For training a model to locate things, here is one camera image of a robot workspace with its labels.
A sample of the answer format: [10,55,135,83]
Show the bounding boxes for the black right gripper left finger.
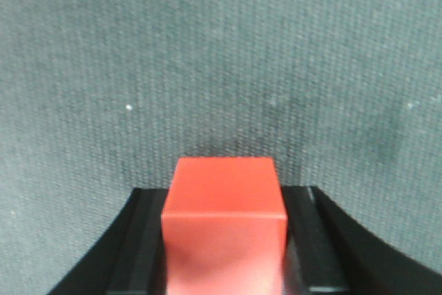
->
[49,188,168,294]

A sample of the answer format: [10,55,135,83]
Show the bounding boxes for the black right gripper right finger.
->
[282,186,441,294]

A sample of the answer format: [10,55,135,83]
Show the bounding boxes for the red magnetic cube block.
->
[161,157,288,294]

